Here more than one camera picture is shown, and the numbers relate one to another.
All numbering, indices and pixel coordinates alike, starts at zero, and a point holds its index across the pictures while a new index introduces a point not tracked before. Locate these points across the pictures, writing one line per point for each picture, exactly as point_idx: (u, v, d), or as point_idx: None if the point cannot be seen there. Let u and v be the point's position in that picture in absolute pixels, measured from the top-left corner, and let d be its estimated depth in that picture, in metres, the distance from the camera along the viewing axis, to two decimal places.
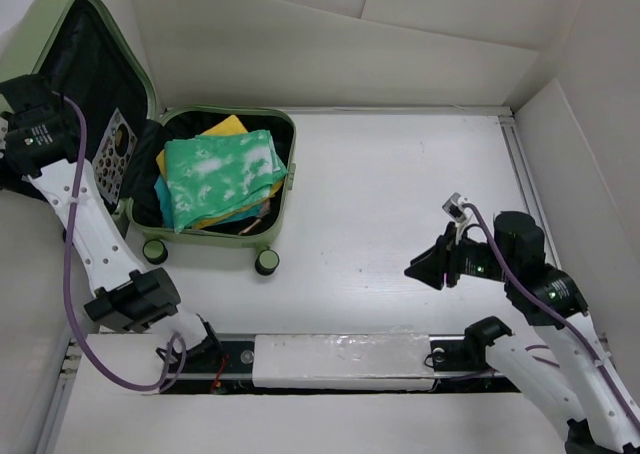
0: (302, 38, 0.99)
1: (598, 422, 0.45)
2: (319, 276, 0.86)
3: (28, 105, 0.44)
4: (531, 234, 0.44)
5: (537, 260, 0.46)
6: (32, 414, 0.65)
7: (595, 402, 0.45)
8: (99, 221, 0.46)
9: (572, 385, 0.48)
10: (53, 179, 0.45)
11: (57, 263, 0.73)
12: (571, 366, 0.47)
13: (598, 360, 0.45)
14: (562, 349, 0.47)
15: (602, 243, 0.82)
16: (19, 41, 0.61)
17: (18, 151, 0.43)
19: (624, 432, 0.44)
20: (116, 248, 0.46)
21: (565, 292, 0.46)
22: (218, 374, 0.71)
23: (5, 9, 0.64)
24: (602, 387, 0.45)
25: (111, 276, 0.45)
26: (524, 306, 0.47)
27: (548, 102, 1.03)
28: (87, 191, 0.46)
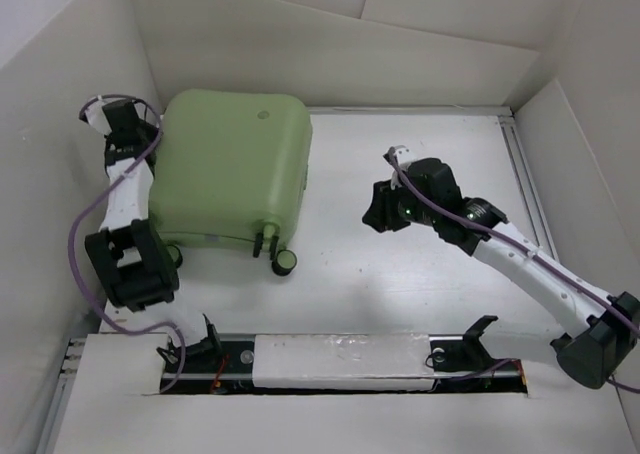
0: (301, 38, 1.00)
1: (560, 310, 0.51)
2: (318, 275, 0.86)
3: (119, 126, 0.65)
4: (439, 172, 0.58)
5: (454, 198, 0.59)
6: (33, 414, 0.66)
7: (547, 291, 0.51)
8: (132, 191, 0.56)
9: (524, 288, 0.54)
10: (120, 162, 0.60)
11: (69, 264, 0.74)
12: (513, 268, 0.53)
13: (529, 252, 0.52)
14: (500, 257, 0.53)
15: (602, 243, 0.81)
16: (292, 141, 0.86)
17: (109, 154, 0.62)
19: (581, 308, 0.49)
20: (133, 206, 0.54)
21: (483, 211, 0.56)
22: (218, 374, 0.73)
23: (61, 27, 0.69)
24: (545, 274, 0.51)
25: (117, 220, 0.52)
26: (454, 234, 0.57)
27: (550, 100, 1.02)
28: (136, 173, 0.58)
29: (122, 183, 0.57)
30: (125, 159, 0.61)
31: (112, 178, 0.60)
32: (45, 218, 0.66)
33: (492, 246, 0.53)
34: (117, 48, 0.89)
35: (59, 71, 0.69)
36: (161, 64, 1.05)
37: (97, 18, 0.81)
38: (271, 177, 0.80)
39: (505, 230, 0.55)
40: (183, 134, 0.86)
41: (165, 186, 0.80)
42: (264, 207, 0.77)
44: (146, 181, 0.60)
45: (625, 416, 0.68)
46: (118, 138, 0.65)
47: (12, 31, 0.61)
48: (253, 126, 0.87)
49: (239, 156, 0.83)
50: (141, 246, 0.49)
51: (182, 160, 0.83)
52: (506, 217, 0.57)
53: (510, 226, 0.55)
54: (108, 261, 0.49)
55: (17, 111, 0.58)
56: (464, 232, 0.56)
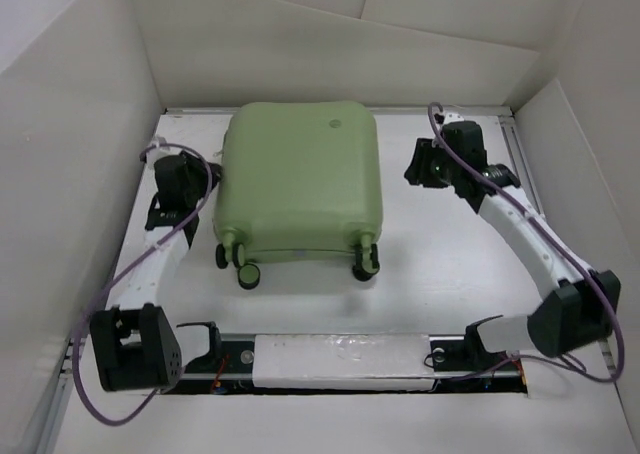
0: (301, 38, 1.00)
1: (539, 269, 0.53)
2: (318, 275, 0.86)
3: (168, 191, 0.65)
4: (468, 130, 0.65)
5: (477, 158, 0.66)
6: (37, 414, 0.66)
7: (532, 251, 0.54)
8: (158, 266, 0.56)
9: (518, 248, 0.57)
10: (156, 231, 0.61)
11: (71, 264, 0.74)
12: (510, 226, 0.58)
13: (526, 213, 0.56)
14: (500, 213, 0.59)
15: (602, 243, 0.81)
16: (366, 148, 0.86)
17: (153, 219, 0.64)
19: (558, 270, 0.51)
20: (152, 284, 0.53)
21: (499, 175, 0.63)
22: (218, 374, 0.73)
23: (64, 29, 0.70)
24: (535, 235, 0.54)
25: (131, 299, 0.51)
26: (468, 188, 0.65)
27: (550, 100, 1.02)
28: (169, 245, 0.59)
29: (151, 254, 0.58)
30: (163, 226, 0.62)
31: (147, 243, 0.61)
32: (47, 219, 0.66)
33: (495, 202, 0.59)
34: (119, 49, 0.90)
35: (59, 71, 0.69)
36: (161, 64, 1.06)
37: (97, 18, 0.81)
38: (352, 183, 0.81)
39: (513, 192, 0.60)
40: (248, 144, 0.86)
41: (245, 199, 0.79)
42: (355, 215, 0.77)
44: (175, 254, 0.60)
45: (625, 416, 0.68)
46: (164, 199, 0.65)
47: (13, 33, 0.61)
48: (314, 132, 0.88)
49: (314, 165, 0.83)
50: (144, 340, 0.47)
51: (256, 171, 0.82)
52: (519, 184, 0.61)
53: (520, 192, 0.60)
54: (109, 345, 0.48)
55: (19, 111, 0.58)
56: (477, 188, 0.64)
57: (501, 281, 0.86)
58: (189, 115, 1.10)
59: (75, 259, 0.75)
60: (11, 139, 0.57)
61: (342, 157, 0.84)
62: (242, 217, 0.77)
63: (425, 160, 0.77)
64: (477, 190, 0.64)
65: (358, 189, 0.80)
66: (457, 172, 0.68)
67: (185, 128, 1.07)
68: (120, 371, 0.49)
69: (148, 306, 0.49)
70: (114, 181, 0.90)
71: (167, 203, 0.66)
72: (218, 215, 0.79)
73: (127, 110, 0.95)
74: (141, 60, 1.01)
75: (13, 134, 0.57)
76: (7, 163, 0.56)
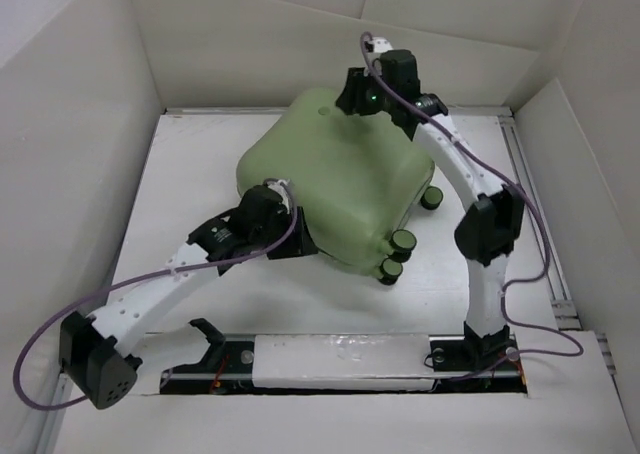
0: (301, 38, 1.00)
1: (461, 185, 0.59)
2: (320, 275, 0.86)
3: (245, 211, 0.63)
4: (405, 61, 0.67)
5: (411, 87, 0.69)
6: (34, 414, 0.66)
7: (457, 170, 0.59)
8: (157, 297, 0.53)
9: (443, 170, 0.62)
10: (188, 252, 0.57)
11: (69, 264, 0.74)
12: (438, 150, 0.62)
13: (453, 138, 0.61)
14: (430, 140, 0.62)
15: (602, 243, 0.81)
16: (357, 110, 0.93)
17: (205, 231, 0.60)
19: (477, 187, 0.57)
20: (137, 316, 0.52)
21: (430, 102, 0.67)
22: (218, 374, 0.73)
23: (62, 30, 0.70)
24: (458, 158, 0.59)
25: (106, 324, 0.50)
26: (401, 118, 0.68)
27: (551, 101, 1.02)
28: (187, 276, 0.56)
29: (164, 275, 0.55)
30: (198, 249, 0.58)
31: (169, 261, 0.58)
32: (46, 219, 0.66)
33: (426, 129, 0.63)
34: (118, 48, 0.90)
35: (58, 71, 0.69)
36: (161, 64, 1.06)
37: (97, 18, 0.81)
38: (388, 138, 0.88)
39: (441, 119, 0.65)
40: (288, 172, 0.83)
41: (358, 207, 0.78)
42: (419, 151, 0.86)
44: (189, 286, 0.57)
45: (625, 417, 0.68)
46: (236, 216, 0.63)
47: (12, 30, 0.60)
48: (314, 124, 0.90)
49: (348, 141, 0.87)
50: (93, 368, 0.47)
51: (337, 178, 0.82)
52: (448, 112, 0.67)
53: (447, 119, 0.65)
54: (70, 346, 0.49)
55: (17, 110, 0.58)
56: (409, 118, 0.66)
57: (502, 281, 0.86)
58: (190, 115, 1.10)
59: (72, 258, 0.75)
60: (10, 139, 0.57)
61: (347, 132, 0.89)
62: (376, 222, 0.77)
63: (361, 85, 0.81)
64: (410, 119, 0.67)
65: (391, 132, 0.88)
66: (392, 102, 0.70)
67: (185, 128, 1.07)
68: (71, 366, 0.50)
69: (111, 340, 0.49)
70: (112, 181, 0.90)
71: (235, 224, 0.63)
72: (347, 239, 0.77)
73: (126, 109, 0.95)
74: (140, 60, 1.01)
75: (12, 133, 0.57)
76: (7, 164, 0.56)
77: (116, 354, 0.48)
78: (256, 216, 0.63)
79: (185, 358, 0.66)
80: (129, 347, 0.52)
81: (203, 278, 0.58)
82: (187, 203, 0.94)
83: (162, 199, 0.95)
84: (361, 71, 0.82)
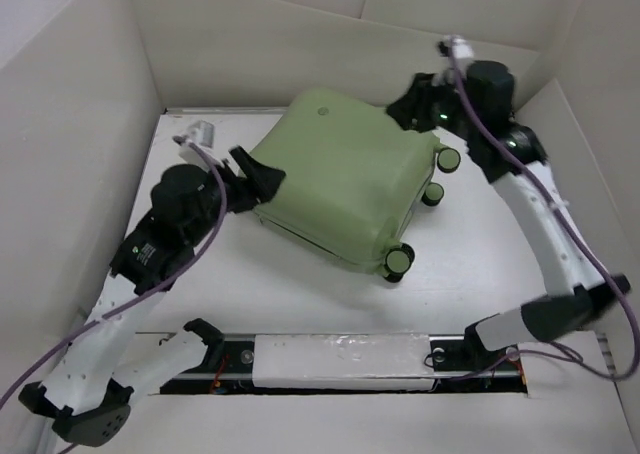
0: (301, 38, 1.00)
1: (554, 268, 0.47)
2: (320, 274, 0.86)
3: (159, 211, 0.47)
4: (502, 81, 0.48)
5: (500, 116, 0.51)
6: (35, 414, 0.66)
7: (550, 246, 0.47)
8: (97, 351, 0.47)
9: (531, 239, 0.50)
10: (114, 290, 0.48)
11: (69, 264, 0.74)
12: (529, 214, 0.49)
13: (553, 204, 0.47)
14: (521, 199, 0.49)
15: (602, 243, 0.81)
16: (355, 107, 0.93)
17: (124, 253, 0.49)
19: (575, 275, 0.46)
20: (84, 377, 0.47)
21: (525, 143, 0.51)
22: (218, 374, 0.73)
23: (62, 29, 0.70)
24: (558, 231, 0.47)
25: (56, 390, 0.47)
26: (483, 156, 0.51)
27: (551, 101, 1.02)
28: (122, 319, 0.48)
29: (95, 325, 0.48)
30: (125, 282, 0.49)
31: (101, 296, 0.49)
32: (46, 219, 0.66)
33: (518, 184, 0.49)
34: (117, 48, 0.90)
35: (58, 71, 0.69)
36: (161, 64, 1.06)
37: (97, 18, 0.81)
38: (384, 137, 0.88)
39: (537, 171, 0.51)
40: (290, 174, 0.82)
41: (362, 204, 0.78)
42: (422, 150, 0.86)
44: (131, 323, 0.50)
45: (625, 417, 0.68)
46: (155, 216, 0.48)
47: (13, 29, 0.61)
48: (316, 124, 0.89)
49: (353, 140, 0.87)
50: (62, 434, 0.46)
51: (345, 179, 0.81)
52: (544, 158, 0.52)
53: (544, 170, 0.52)
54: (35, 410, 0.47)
55: (17, 110, 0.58)
56: (494, 157, 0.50)
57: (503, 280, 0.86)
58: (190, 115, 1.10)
59: (72, 259, 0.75)
60: (11, 139, 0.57)
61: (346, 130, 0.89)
62: (380, 218, 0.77)
63: (426, 99, 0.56)
64: (495, 159, 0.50)
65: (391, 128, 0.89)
66: (471, 132, 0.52)
67: (186, 128, 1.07)
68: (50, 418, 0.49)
69: (68, 412, 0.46)
70: (112, 181, 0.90)
71: (160, 229, 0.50)
72: (349, 237, 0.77)
73: (126, 109, 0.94)
74: (140, 60, 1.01)
75: (13, 133, 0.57)
76: (6, 163, 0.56)
77: (77, 424, 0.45)
78: (175, 219, 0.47)
79: (183, 365, 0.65)
80: (99, 394, 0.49)
81: (140, 310, 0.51)
82: None
83: None
84: (427, 77, 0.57)
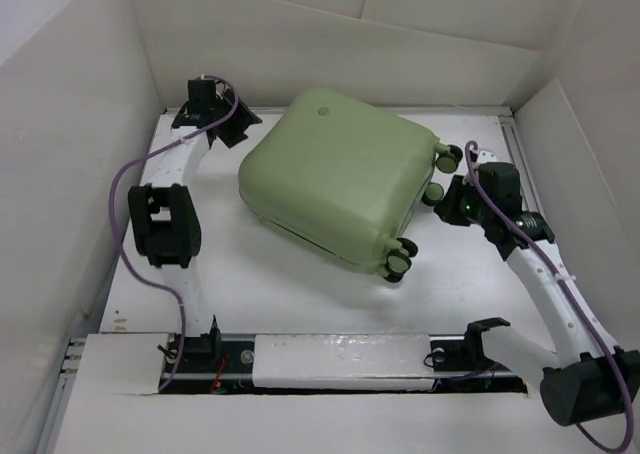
0: (301, 38, 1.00)
1: (562, 338, 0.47)
2: (320, 275, 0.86)
3: (195, 99, 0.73)
4: (506, 174, 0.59)
5: (513, 202, 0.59)
6: (35, 413, 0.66)
7: (556, 316, 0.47)
8: (182, 157, 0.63)
9: (541, 310, 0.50)
10: (181, 130, 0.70)
11: (68, 264, 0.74)
12: (536, 284, 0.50)
13: (557, 273, 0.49)
14: (528, 269, 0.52)
15: (602, 243, 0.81)
16: (354, 109, 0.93)
17: (181, 120, 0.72)
19: (582, 343, 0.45)
20: (179, 170, 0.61)
21: (533, 223, 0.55)
22: (218, 374, 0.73)
23: (62, 29, 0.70)
24: (563, 300, 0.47)
25: (163, 179, 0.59)
26: (497, 234, 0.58)
27: (551, 101, 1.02)
28: (191, 141, 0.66)
29: (178, 147, 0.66)
30: (186, 128, 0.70)
31: (174, 137, 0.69)
32: (46, 219, 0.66)
33: (525, 256, 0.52)
34: (118, 48, 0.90)
35: (58, 71, 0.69)
36: (161, 64, 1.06)
37: (97, 18, 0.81)
38: (384, 138, 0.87)
39: (546, 247, 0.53)
40: (287, 172, 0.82)
41: (358, 204, 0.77)
42: (422, 155, 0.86)
44: (196, 153, 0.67)
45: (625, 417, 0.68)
46: (192, 105, 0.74)
47: (13, 29, 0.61)
48: (317, 123, 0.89)
49: (353, 141, 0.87)
50: (176, 212, 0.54)
51: (341, 179, 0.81)
52: (555, 238, 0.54)
53: (553, 246, 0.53)
54: (144, 212, 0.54)
55: (16, 109, 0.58)
56: (507, 235, 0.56)
57: (503, 280, 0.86)
58: None
59: (72, 259, 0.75)
60: (10, 139, 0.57)
61: (346, 132, 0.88)
62: (376, 220, 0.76)
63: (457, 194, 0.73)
64: (507, 237, 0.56)
65: (390, 132, 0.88)
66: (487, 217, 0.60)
67: None
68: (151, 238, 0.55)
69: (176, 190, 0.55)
70: (112, 180, 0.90)
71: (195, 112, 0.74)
72: (346, 238, 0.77)
73: (125, 108, 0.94)
74: (140, 59, 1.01)
75: (12, 133, 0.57)
76: (5, 163, 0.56)
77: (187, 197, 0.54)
78: (210, 100, 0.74)
79: (205, 314, 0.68)
80: None
81: (204, 143, 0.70)
82: None
83: None
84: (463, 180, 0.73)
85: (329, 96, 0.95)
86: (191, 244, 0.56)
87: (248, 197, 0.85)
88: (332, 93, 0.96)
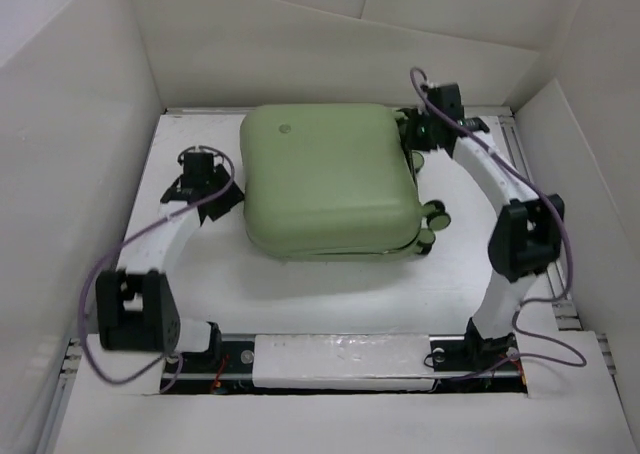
0: (301, 38, 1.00)
1: (496, 194, 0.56)
2: (319, 274, 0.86)
3: (191, 171, 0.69)
4: (449, 88, 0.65)
5: (456, 112, 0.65)
6: (35, 413, 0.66)
7: (491, 181, 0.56)
8: (167, 237, 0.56)
9: (481, 184, 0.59)
10: (170, 204, 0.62)
11: (68, 264, 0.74)
12: (475, 163, 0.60)
13: (490, 150, 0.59)
14: (468, 154, 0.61)
15: (602, 243, 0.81)
16: (335, 118, 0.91)
17: (170, 193, 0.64)
19: (511, 193, 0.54)
20: (161, 251, 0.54)
21: (472, 124, 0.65)
22: (218, 374, 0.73)
23: (63, 29, 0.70)
24: (495, 168, 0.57)
25: (140, 262, 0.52)
26: (441, 137, 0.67)
27: (551, 101, 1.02)
28: (180, 218, 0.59)
29: (163, 224, 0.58)
30: (176, 202, 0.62)
31: (162, 215, 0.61)
32: (46, 219, 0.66)
33: (465, 144, 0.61)
34: (118, 47, 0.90)
35: (58, 71, 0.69)
36: (162, 64, 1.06)
37: (97, 18, 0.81)
38: (371, 139, 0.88)
39: (483, 138, 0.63)
40: (290, 192, 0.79)
41: (381, 192, 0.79)
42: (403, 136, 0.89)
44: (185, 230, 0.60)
45: (625, 417, 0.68)
46: (187, 179, 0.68)
47: (13, 29, 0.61)
48: (281, 143, 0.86)
49: (327, 142, 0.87)
50: (149, 304, 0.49)
51: (349, 185, 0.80)
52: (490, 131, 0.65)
53: (488, 136, 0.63)
54: (113, 296, 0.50)
55: (17, 109, 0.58)
56: (451, 136, 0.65)
57: None
58: (190, 115, 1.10)
59: (72, 259, 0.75)
60: (10, 139, 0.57)
61: (329, 141, 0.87)
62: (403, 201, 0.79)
63: (413, 124, 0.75)
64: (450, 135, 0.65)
65: (372, 131, 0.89)
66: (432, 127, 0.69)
67: (185, 128, 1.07)
68: (119, 331, 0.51)
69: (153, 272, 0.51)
70: (112, 181, 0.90)
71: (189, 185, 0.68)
72: (374, 230, 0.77)
73: (126, 108, 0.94)
74: (140, 60, 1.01)
75: (13, 133, 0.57)
76: (6, 162, 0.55)
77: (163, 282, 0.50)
78: (206, 174, 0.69)
79: (203, 338, 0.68)
80: None
81: (192, 217, 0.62)
82: None
83: None
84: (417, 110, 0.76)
85: (303, 110, 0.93)
86: (163, 340, 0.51)
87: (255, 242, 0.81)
88: (303, 107, 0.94)
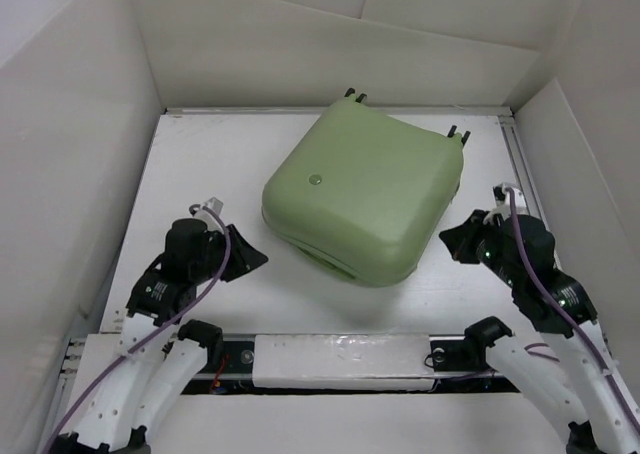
0: (302, 38, 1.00)
1: (602, 429, 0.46)
2: (320, 275, 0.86)
3: (173, 254, 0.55)
4: (542, 241, 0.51)
5: (547, 267, 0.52)
6: (35, 413, 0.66)
7: (600, 408, 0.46)
8: (125, 382, 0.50)
9: (582, 397, 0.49)
10: (134, 326, 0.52)
11: (68, 264, 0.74)
12: (580, 374, 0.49)
13: (606, 369, 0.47)
14: (572, 359, 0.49)
15: (601, 244, 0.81)
16: (360, 127, 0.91)
17: (139, 296, 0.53)
19: (630, 442, 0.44)
20: (115, 412, 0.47)
21: (574, 299, 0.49)
22: (218, 374, 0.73)
23: (63, 29, 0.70)
24: (609, 395, 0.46)
25: (90, 431, 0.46)
26: (532, 308, 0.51)
27: (551, 101, 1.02)
28: (143, 351, 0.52)
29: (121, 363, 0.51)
30: (143, 317, 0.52)
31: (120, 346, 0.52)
32: (46, 219, 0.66)
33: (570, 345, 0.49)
34: (118, 48, 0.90)
35: (58, 70, 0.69)
36: (162, 64, 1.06)
37: (97, 18, 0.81)
38: (397, 142, 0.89)
39: (589, 329, 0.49)
40: (343, 205, 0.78)
41: (417, 187, 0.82)
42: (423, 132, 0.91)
44: (150, 356, 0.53)
45: None
46: (167, 261, 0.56)
47: (14, 29, 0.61)
48: (316, 193, 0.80)
49: (351, 153, 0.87)
50: None
51: (408, 175, 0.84)
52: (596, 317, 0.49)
53: (596, 327, 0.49)
54: None
55: (17, 108, 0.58)
56: (545, 310, 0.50)
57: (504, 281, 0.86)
58: (190, 115, 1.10)
59: (72, 258, 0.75)
60: (9, 137, 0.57)
61: (358, 150, 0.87)
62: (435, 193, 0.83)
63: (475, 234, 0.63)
64: (545, 312, 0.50)
65: (396, 133, 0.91)
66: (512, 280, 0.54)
67: (185, 128, 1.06)
68: None
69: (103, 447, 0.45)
70: (111, 180, 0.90)
71: (169, 271, 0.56)
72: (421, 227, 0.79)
73: (125, 108, 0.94)
74: (140, 59, 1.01)
75: (12, 132, 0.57)
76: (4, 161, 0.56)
77: None
78: (187, 256, 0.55)
79: (193, 370, 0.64)
80: (126, 437, 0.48)
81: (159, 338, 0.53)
82: (187, 204, 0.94)
83: (162, 199, 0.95)
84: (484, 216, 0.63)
85: (324, 122, 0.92)
86: None
87: (357, 273, 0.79)
88: (323, 118, 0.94)
